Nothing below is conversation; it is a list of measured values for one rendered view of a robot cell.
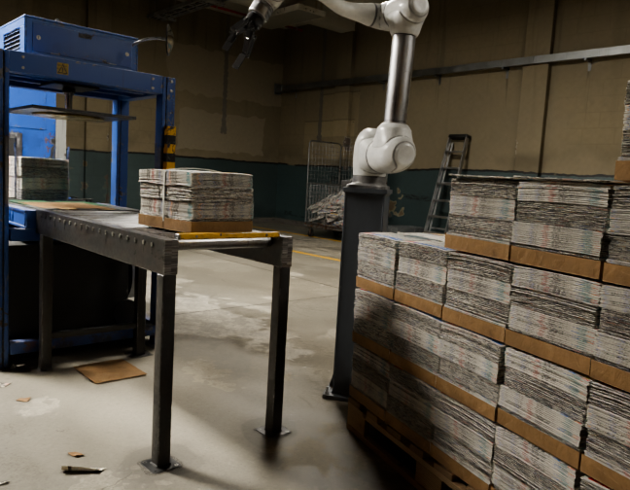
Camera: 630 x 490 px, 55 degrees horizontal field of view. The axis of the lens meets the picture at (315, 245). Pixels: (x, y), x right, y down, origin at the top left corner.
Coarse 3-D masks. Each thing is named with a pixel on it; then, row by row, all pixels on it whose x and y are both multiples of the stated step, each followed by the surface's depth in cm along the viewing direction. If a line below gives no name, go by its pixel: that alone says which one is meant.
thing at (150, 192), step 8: (144, 176) 238; (152, 176) 233; (144, 184) 238; (152, 184) 234; (144, 192) 238; (152, 192) 235; (144, 200) 240; (152, 200) 235; (160, 200) 231; (144, 208) 239; (152, 208) 236
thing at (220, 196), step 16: (176, 176) 221; (192, 176) 215; (208, 176) 219; (224, 176) 225; (240, 176) 230; (176, 192) 222; (192, 192) 215; (208, 192) 219; (224, 192) 224; (240, 192) 230; (176, 208) 223; (192, 208) 215; (208, 208) 220; (224, 208) 226; (240, 208) 232
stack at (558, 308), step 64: (384, 256) 225; (448, 256) 192; (384, 320) 225; (512, 320) 164; (576, 320) 146; (384, 384) 226; (512, 384) 165; (576, 384) 145; (448, 448) 190; (512, 448) 164; (576, 448) 145
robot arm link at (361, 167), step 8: (368, 128) 276; (376, 128) 276; (360, 136) 276; (368, 136) 273; (360, 144) 275; (368, 144) 270; (360, 152) 274; (360, 160) 274; (360, 168) 276; (368, 168) 272; (376, 176) 276; (384, 176) 279
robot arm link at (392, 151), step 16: (400, 0) 250; (416, 0) 247; (384, 16) 263; (400, 16) 251; (416, 16) 248; (400, 32) 254; (416, 32) 254; (400, 48) 255; (400, 64) 255; (400, 80) 256; (400, 96) 256; (400, 112) 257; (384, 128) 257; (400, 128) 255; (384, 144) 255; (400, 144) 251; (368, 160) 268; (384, 160) 255; (400, 160) 252
